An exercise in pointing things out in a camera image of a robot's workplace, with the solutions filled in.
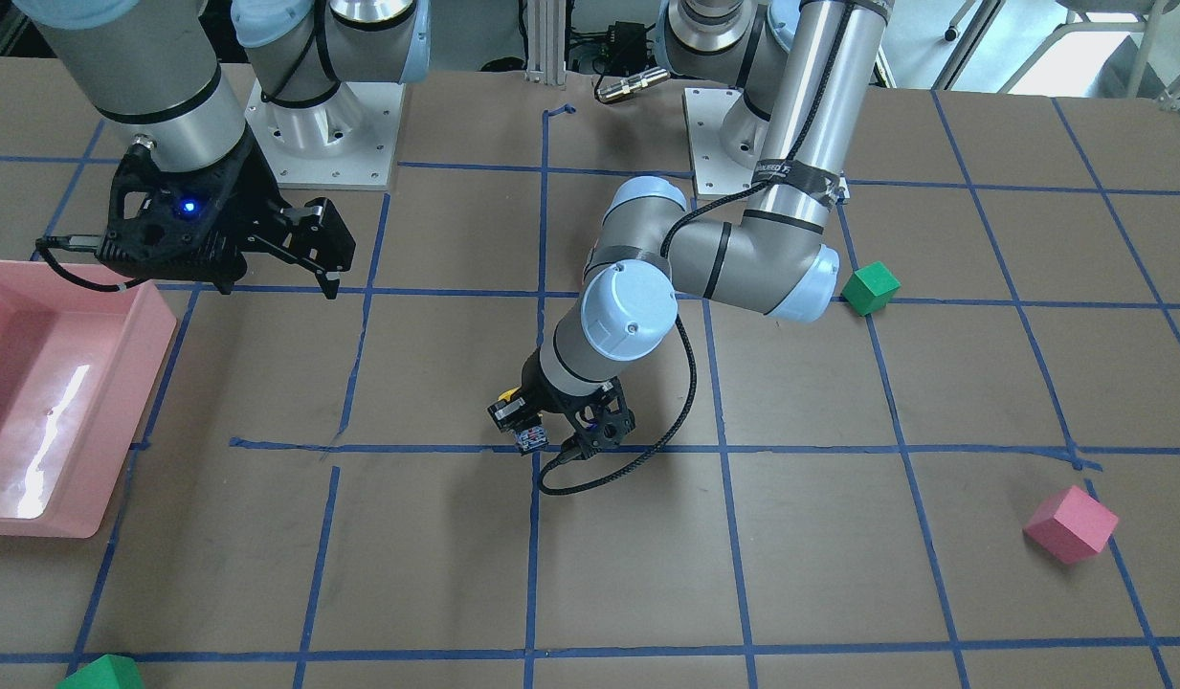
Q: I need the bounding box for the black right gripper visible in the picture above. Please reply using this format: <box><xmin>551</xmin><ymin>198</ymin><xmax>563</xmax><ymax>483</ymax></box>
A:
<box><xmin>188</xmin><ymin>129</ymin><xmax>356</xmax><ymax>300</ymax></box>

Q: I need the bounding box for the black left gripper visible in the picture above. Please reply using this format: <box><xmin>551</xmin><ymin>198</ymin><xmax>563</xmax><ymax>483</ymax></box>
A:
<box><xmin>489</xmin><ymin>349</ymin><xmax>612</xmax><ymax>434</ymax></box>

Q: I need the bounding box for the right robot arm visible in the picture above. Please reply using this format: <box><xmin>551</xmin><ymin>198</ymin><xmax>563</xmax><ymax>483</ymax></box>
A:
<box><xmin>17</xmin><ymin>1</ymin><xmax>431</xmax><ymax>300</ymax></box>

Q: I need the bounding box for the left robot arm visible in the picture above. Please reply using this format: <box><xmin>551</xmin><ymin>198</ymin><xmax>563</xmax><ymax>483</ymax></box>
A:
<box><xmin>489</xmin><ymin>1</ymin><xmax>893</xmax><ymax>434</ymax></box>

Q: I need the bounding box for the pink plastic bin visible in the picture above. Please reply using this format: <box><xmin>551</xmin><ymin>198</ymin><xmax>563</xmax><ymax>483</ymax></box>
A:
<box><xmin>0</xmin><ymin>260</ymin><xmax>178</xmax><ymax>538</ymax></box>

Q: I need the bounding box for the green foam cube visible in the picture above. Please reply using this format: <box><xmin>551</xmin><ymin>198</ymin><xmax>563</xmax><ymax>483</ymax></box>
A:
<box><xmin>55</xmin><ymin>654</ymin><xmax>145</xmax><ymax>689</ymax></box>
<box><xmin>840</xmin><ymin>261</ymin><xmax>902</xmax><ymax>317</ymax></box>

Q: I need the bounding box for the pink foam cube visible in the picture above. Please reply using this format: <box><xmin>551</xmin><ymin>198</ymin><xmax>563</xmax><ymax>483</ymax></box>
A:
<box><xmin>1023</xmin><ymin>485</ymin><xmax>1120</xmax><ymax>566</ymax></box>

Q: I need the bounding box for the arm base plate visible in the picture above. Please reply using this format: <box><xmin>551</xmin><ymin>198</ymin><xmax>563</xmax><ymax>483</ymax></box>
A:
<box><xmin>245</xmin><ymin>83</ymin><xmax>407</xmax><ymax>191</ymax></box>
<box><xmin>684</xmin><ymin>87</ymin><xmax>768</xmax><ymax>201</ymax></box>

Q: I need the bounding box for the black wrist camera, right arm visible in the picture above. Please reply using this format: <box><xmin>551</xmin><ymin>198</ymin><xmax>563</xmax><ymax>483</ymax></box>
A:
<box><xmin>96</xmin><ymin>143</ymin><xmax>225</xmax><ymax>282</ymax></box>

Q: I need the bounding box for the aluminium frame post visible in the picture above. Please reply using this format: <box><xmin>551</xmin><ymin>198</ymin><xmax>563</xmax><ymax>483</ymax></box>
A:
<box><xmin>524</xmin><ymin>0</ymin><xmax>568</xmax><ymax>90</ymax></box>

